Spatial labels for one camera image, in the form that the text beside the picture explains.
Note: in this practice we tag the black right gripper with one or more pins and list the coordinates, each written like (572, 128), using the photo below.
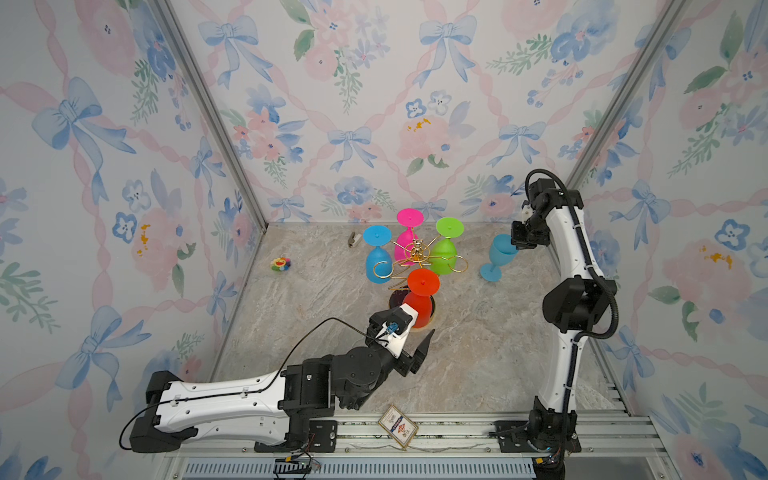
(520, 242)

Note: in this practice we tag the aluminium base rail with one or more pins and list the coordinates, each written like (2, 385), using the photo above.
(607, 445)

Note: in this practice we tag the aluminium corner post left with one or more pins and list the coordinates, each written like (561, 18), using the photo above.
(179, 45)

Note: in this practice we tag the magenta wine glass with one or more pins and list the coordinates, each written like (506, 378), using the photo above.
(409, 218)

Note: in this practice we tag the green wine glass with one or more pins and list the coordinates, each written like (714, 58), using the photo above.
(443, 254)

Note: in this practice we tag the rainbow flower plush toy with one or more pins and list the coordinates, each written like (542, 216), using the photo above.
(281, 264)

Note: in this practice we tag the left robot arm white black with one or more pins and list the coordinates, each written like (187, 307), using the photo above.
(275, 410)

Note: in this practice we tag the aluminium corner post right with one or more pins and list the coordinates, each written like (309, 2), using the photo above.
(658, 36)

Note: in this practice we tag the aluminium corner post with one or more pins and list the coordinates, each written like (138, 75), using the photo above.
(658, 36)
(179, 45)

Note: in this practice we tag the red wine glass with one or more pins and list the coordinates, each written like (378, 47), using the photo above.
(422, 284)

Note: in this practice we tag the cyan wine glass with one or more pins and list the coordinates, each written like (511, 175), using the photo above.
(379, 263)

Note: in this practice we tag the light blue wine glass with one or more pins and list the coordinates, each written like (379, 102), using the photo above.
(501, 253)

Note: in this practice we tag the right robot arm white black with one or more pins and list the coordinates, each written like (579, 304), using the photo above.
(580, 307)

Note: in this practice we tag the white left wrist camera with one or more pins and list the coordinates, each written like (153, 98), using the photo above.
(390, 328)

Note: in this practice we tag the gold wire glass rack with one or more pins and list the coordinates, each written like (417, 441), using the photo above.
(420, 258)

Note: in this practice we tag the small framed card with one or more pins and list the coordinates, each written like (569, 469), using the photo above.
(398, 426)

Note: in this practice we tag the small beige tape dispenser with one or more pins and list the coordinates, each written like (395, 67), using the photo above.
(353, 240)

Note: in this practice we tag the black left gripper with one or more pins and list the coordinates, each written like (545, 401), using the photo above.
(404, 360)

